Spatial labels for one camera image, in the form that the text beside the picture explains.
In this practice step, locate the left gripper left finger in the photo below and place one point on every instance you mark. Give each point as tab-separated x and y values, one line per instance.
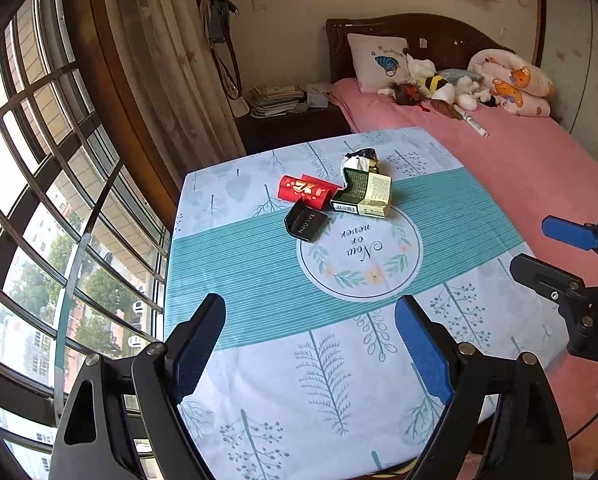
94	439

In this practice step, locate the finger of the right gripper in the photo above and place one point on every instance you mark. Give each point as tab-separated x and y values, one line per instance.
582	236
550	282

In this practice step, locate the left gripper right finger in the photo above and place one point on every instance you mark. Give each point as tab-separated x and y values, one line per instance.
527	439

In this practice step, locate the green cream carton box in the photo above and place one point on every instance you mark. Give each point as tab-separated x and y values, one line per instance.
366	194

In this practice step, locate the foil snack bag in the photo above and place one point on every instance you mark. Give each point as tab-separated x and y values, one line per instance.
360	163

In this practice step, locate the black small box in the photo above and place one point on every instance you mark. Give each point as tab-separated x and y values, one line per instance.
303	222

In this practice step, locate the red cylindrical box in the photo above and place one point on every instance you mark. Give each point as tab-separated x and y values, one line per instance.
315	193

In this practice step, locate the pink bed blanket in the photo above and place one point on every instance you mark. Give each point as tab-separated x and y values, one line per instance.
531	166

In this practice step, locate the white marker pen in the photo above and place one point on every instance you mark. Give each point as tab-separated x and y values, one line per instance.
471	121

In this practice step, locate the folded cartoon bear quilt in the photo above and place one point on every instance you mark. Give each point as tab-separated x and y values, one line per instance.
518	86

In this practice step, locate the white plush toy pile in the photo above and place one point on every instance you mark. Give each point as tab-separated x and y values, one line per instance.
450	93

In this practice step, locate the dark wooden headboard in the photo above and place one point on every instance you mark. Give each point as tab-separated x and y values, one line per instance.
448	42

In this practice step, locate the leaf patterned tablecloth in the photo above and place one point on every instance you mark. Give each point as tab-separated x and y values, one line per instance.
310	378

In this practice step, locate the white butterfly pillow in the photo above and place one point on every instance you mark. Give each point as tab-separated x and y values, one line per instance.
378	61

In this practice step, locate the dark wooden nightstand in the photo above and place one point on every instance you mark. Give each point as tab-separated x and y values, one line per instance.
265	134

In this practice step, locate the stack of books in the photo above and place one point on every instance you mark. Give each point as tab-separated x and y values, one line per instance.
272	101

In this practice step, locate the beige floral curtain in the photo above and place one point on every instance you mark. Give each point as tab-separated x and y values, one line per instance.
167	61

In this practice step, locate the hanging black bag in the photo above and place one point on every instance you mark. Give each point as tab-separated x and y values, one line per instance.
218	30

